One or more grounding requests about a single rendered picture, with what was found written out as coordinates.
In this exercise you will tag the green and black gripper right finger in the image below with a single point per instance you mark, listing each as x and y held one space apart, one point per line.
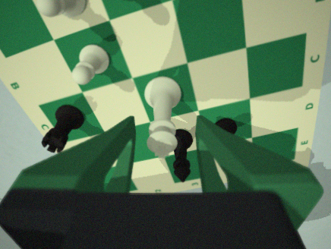
250 167

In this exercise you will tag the green and cream chessboard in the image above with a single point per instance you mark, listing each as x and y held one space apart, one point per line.
258 62

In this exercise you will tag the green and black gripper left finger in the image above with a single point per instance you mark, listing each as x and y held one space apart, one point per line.
84 166

